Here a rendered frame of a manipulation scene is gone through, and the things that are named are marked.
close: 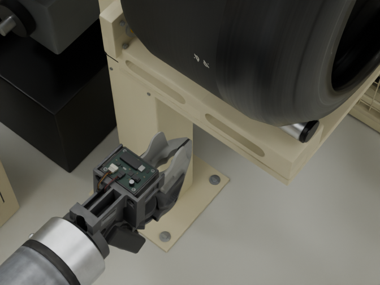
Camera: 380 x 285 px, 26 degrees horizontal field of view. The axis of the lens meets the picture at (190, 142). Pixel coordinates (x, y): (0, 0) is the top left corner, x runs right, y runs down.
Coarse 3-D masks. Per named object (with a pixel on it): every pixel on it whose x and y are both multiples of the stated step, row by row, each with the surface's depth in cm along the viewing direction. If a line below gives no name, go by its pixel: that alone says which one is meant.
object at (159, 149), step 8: (160, 136) 106; (152, 144) 105; (160, 144) 107; (168, 144) 109; (176, 144) 109; (152, 152) 106; (160, 152) 108; (168, 152) 109; (152, 160) 107; (160, 160) 108; (168, 160) 110
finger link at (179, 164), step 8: (184, 144) 109; (176, 152) 103; (184, 152) 105; (176, 160) 104; (184, 160) 107; (168, 168) 104; (176, 168) 106; (184, 168) 107; (168, 176) 105; (176, 176) 106; (184, 176) 107; (168, 184) 106
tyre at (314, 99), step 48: (144, 0) 98; (192, 0) 92; (240, 0) 88; (288, 0) 86; (336, 0) 87; (192, 48) 98; (240, 48) 92; (288, 48) 90; (336, 48) 95; (240, 96) 100; (288, 96) 98; (336, 96) 110
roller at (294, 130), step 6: (318, 120) 125; (282, 126) 124; (288, 126) 124; (294, 126) 123; (300, 126) 123; (306, 126) 122; (312, 126) 123; (288, 132) 124; (294, 132) 123; (300, 132) 123; (306, 132) 123; (312, 132) 125; (300, 138) 123; (306, 138) 124
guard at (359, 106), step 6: (378, 84) 185; (360, 102) 196; (366, 102) 194; (372, 102) 192; (378, 102) 191; (354, 108) 197; (360, 108) 195; (366, 108) 195; (372, 108) 195; (366, 114) 196; (372, 114) 194; (378, 114) 194; (378, 120) 194
